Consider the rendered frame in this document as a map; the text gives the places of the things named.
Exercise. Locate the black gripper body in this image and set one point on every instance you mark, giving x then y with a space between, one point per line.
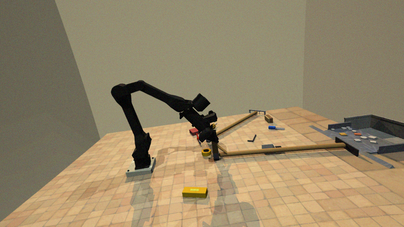
205 132

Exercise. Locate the yellow ring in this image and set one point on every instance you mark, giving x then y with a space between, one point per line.
206 152

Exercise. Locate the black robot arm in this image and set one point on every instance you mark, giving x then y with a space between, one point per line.
122 95

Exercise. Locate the orange-yellow rectangular block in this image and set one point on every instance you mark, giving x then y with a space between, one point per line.
195 192

